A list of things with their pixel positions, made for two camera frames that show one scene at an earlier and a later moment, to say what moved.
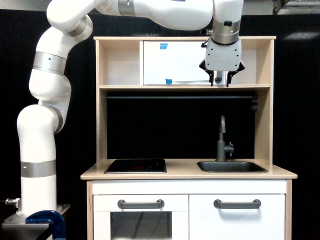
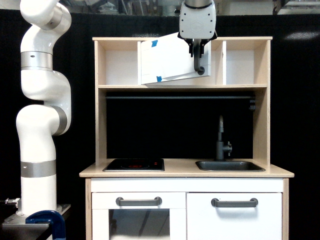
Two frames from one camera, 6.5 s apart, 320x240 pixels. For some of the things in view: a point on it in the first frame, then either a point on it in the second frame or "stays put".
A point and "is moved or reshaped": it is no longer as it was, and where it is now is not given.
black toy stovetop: [137, 166] stays put
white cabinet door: [237, 216] stays put
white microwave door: [176, 63] is moved or reshaped
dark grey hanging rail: [185, 97] stays put
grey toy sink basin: [230, 167] stays put
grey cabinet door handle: [255, 204] stays put
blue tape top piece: [163, 46] → [154, 43]
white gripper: [220, 57] → [197, 23]
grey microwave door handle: [218, 79] → [200, 70]
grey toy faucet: [222, 148] stays put
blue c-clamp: [54, 218] stays put
